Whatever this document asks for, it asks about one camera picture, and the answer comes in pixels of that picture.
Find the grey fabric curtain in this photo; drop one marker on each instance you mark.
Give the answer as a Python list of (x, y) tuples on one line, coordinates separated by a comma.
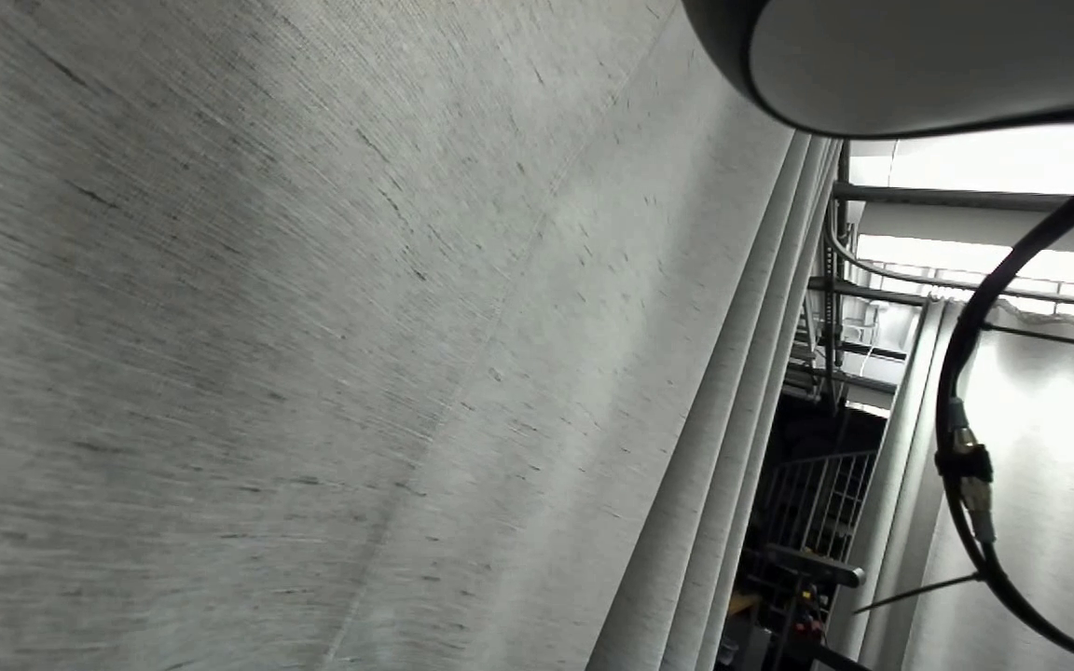
[(382, 334)]

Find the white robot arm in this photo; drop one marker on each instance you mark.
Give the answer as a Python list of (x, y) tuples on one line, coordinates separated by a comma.
[(897, 70)]

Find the window frame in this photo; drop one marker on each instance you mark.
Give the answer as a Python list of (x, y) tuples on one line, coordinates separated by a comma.
[(962, 551)]

